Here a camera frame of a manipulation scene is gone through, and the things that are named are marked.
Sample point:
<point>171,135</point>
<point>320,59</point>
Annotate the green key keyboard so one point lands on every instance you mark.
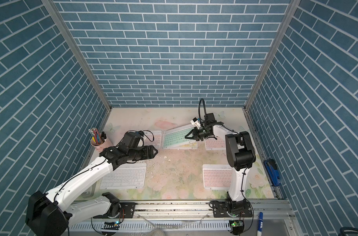
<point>175,138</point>

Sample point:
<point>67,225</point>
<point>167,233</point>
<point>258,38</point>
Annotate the blue stapler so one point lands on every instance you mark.
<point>273,173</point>

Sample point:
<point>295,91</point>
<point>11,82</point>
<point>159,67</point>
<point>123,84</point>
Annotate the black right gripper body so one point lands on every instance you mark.
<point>200,135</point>

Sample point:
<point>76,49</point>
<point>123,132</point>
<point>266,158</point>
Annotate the coloured pens bundle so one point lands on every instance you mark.
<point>97,137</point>

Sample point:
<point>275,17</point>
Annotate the pink keyboard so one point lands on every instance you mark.
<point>153,138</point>
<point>216,176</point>
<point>215,144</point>

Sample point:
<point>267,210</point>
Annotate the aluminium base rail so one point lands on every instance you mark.
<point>191,215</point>

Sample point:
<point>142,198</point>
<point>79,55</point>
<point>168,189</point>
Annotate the aluminium corner post right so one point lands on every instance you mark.
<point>289,14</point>

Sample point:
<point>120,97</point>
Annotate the pink pen holder cup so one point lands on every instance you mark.
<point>100,147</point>

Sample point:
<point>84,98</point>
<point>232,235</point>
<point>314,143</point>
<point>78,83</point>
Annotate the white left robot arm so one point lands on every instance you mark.
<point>53,212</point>

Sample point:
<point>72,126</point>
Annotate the aluminium corner post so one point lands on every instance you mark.
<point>69,39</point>
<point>289,14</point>

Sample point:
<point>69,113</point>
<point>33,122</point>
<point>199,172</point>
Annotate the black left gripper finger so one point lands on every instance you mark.
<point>151,154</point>
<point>150,149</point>

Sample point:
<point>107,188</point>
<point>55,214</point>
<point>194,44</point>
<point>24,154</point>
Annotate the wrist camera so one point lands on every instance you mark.
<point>209,119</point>
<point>132,139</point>

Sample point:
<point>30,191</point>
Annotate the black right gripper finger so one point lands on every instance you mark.
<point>189,136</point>
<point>190,130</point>

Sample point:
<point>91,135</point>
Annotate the aluminium corner post left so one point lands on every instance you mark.
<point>69,39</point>

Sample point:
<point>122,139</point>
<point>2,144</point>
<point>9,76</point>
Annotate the blue white marker pen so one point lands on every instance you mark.
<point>260,224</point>

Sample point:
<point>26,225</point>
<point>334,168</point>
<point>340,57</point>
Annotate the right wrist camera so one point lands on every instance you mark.
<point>209,119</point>

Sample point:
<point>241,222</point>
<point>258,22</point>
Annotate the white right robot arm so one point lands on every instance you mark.
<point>240,154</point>

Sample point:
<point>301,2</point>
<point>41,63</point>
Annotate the white key keyboard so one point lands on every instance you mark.
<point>127,176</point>

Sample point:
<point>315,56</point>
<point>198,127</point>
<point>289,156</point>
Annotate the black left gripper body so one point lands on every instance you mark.
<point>138,154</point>

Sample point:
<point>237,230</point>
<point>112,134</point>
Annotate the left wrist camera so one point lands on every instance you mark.
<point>132,139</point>

